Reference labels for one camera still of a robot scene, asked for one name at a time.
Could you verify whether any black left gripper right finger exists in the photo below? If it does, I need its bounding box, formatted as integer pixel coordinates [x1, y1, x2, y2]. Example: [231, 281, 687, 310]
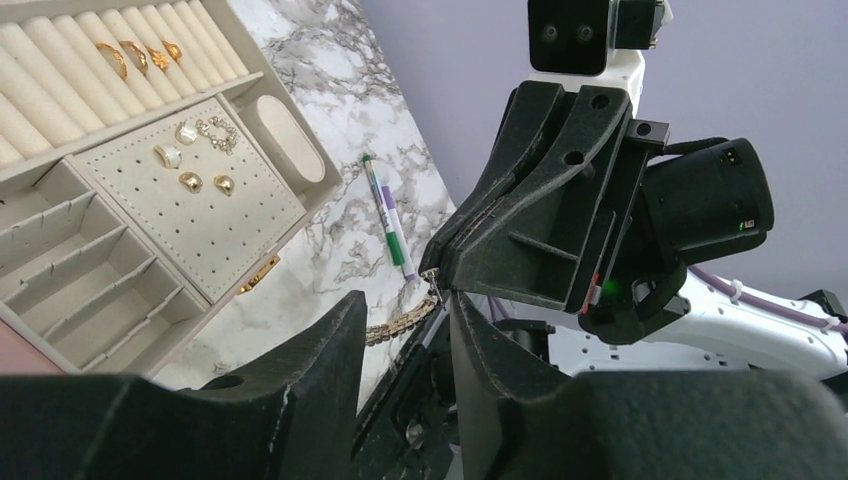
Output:
[450, 292, 847, 479]

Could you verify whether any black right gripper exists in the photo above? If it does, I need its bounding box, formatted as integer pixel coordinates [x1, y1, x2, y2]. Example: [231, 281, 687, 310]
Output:
[419, 80, 775, 345]

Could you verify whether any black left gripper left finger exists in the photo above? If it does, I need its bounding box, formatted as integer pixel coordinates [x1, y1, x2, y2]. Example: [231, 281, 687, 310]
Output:
[1, 291, 367, 479]

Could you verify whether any small gold earring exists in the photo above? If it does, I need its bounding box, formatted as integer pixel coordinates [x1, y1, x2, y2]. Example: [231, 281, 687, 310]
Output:
[178, 171, 203, 194]
[213, 175, 236, 197]

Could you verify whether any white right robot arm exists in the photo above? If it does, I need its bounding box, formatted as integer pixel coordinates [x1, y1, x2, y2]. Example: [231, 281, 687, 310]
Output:
[419, 81, 847, 394]

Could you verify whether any pink jewelry box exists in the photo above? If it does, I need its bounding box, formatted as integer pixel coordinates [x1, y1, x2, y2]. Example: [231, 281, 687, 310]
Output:
[1, 1, 341, 377]

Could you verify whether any purple marker pen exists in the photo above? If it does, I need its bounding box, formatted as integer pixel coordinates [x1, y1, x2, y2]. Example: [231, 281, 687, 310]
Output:
[381, 185, 417, 282]

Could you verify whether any green marker pen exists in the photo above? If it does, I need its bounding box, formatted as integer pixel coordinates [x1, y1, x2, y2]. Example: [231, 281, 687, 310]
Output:
[361, 154, 405, 266]

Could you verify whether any white oval watch pillow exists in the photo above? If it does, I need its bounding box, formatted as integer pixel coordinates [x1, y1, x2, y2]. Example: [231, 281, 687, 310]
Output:
[256, 95, 326, 191]

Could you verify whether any rhinestone earring in box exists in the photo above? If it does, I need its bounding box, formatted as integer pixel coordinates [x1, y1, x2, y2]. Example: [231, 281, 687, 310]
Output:
[195, 116, 240, 155]

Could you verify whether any white pearl earring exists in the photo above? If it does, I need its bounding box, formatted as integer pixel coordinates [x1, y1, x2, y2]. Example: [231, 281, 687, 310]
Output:
[154, 144, 183, 170]
[174, 121, 199, 145]

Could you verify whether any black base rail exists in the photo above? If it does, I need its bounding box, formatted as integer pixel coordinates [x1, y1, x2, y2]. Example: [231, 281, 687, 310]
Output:
[347, 308, 459, 479]

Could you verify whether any gold ring in roll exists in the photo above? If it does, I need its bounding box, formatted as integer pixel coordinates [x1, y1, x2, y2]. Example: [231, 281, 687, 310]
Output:
[95, 42, 129, 82]

